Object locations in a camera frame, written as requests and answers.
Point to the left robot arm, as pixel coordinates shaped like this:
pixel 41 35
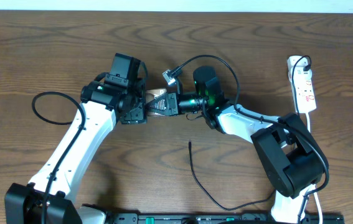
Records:
pixel 50 194

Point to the Galaxy S25 Ultra smartphone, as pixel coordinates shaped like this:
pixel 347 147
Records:
pixel 152 95

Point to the white power strip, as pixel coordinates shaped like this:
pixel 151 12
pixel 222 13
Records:
pixel 300 77

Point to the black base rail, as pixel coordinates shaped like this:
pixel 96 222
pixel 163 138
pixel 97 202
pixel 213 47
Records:
pixel 133 218

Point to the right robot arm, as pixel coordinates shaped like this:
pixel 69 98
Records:
pixel 292 160

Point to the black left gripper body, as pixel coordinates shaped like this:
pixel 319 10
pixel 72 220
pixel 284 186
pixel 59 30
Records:
pixel 139 111

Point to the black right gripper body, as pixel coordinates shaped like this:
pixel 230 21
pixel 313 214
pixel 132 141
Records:
pixel 173 110

